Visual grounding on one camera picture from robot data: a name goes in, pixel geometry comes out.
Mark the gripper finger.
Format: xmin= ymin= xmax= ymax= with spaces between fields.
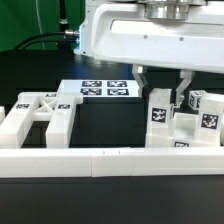
xmin=132 ymin=64 xmax=148 ymax=97
xmin=174 ymin=69 xmax=194 ymax=108

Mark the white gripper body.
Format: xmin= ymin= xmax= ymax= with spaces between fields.
xmin=90 ymin=1 xmax=224 ymax=73

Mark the white chair seat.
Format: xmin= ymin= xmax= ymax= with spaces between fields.
xmin=145 ymin=113 xmax=221 ymax=148

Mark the white base tag plate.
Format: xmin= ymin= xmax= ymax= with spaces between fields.
xmin=57 ymin=80 xmax=140 ymax=98

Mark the black pole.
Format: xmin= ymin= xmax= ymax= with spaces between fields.
xmin=58 ymin=0 xmax=68 ymax=32

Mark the white front fence bar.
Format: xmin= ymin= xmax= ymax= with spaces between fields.
xmin=0 ymin=147 xmax=224 ymax=178

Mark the white left fence piece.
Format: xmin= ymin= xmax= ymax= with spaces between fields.
xmin=0 ymin=106 xmax=5 ymax=124

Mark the white chair back frame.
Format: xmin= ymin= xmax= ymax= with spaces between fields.
xmin=0 ymin=92 xmax=83 ymax=149

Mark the black cable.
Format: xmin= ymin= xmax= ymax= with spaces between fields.
xmin=13 ymin=29 xmax=81 ymax=51

